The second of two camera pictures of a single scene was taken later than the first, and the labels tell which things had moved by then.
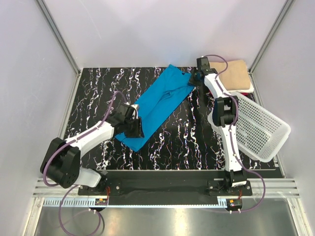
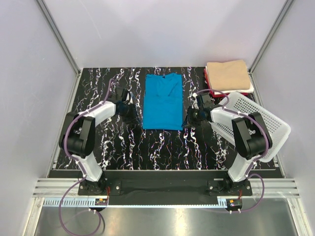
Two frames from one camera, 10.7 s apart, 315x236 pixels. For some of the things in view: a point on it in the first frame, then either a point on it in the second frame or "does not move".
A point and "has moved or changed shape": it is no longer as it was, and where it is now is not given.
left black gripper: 138,133 → 133,118
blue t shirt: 159,105 has moved or changed shape
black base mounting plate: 215,182 does not move
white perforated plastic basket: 261,134 does not move
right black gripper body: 194,77 → 195,116
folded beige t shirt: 236,77 does not move
